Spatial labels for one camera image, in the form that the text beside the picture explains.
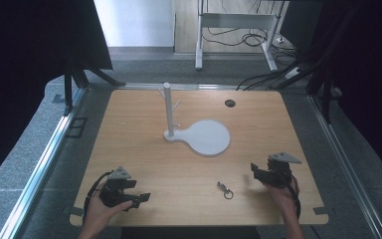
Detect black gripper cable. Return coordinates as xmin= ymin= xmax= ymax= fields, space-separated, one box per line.
xmin=286 ymin=173 xmax=303 ymax=221
xmin=82 ymin=170 xmax=114 ymax=224

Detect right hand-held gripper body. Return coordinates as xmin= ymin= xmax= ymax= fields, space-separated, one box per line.
xmin=262 ymin=151 xmax=303 ymax=189

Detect aluminium rail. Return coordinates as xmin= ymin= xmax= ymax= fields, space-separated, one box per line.
xmin=306 ymin=94 xmax=382 ymax=239
xmin=0 ymin=87 xmax=91 ymax=239

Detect white peg stand round base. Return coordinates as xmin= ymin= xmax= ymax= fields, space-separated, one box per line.
xmin=156 ymin=82 xmax=232 ymax=158

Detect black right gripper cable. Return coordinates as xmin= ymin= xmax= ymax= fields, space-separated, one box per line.
xmin=286 ymin=173 xmax=303 ymax=221

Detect white board panel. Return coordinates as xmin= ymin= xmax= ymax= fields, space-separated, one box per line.
xmin=93 ymin=0 xmax=176 ymax=48

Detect black tripod stand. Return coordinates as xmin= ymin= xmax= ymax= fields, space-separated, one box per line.
xmin=62 ymin=61 xmax=127 ymax=118

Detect black floor cables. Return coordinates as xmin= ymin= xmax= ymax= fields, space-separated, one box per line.
xmin=202 ymin=26 xmax=304 ymax=92

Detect person's left hand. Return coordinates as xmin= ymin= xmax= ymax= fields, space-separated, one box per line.
xmin=83 ymin=189 xmax=134 ymax=233

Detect dark curtain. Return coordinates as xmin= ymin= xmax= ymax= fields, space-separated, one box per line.
xmin=0 ymin=0 xmax=113 ymax=195
xmin=306 ymin=0 xmax=382 ymax=187

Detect person's right hand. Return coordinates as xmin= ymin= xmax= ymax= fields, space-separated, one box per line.
xmin=265 ymin=174 xmax=301 ymax=215

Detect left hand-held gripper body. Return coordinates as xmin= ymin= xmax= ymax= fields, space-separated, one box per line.
xmin=98 ymin=165 xmax=137 ymax=209

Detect black metal stand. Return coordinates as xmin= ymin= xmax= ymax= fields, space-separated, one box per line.
xmin=268 ymin=6 xmax=359 ymax=124

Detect white metal desk frame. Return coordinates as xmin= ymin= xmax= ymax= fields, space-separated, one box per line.
xmin=194 ymin=0 xmax=287 ymax=73

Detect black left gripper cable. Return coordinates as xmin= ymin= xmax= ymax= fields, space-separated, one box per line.
xmin=82 ymin=170 xmax=114 ymax=224

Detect metal keychain with ring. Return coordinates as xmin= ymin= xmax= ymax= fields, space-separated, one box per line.
xmin=216 ymin=180 xmax=235 ymax=201

